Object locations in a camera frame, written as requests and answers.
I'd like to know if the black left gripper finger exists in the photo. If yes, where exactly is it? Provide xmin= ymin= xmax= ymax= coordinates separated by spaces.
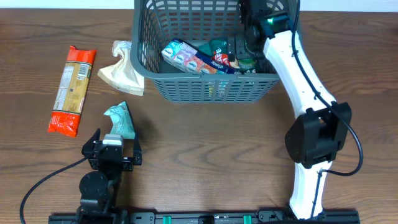
xmin=88 ymin=128 xmax=101 ymax=146
xmin=125 ymin=104 xmax=142 ymax=159

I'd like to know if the green lid spice jar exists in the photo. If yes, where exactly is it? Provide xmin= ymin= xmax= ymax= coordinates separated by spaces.
xmin=238 ymin=58 xmax=257 ymax=73

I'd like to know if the green Nescafe coffee bag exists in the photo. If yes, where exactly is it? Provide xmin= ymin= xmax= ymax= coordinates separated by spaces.
xmin=198 ymin=37 xmax=239 ymax=69

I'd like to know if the tissue pocket pack bundle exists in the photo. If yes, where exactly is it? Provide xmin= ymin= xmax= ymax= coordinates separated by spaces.
xmin=161 ymin=39 xmax=237 ymax=74

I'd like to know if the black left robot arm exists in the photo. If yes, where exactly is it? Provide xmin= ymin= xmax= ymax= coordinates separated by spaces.
xmin=76 ymin=101 xmax=142 ymax=224

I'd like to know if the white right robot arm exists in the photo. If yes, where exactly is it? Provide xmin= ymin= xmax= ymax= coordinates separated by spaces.
xmin=233 ymin=1 xmax=351 ymax=220

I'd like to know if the teal crumpled snack packet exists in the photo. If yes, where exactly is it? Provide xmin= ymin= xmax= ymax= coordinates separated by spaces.
xmin=104 ymin=101 xmax=136 ymax=139

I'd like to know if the red orange spaghetti packet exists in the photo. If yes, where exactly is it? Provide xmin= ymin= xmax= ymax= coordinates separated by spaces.
xmin=47 ymin=45 xmax=97 ymax=137

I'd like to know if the beige crumpled pouch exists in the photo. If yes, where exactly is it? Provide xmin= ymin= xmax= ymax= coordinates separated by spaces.
xmin=98 ymin=40 xmax=145 ymax=96

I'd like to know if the grey plastic basket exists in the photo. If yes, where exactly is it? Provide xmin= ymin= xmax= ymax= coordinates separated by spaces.
xmin=130 ymin=0 xmax=279 ymax=103

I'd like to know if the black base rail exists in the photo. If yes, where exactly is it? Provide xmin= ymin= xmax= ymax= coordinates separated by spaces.
xmin=48 ymin=210 xmax=361 ymax=224

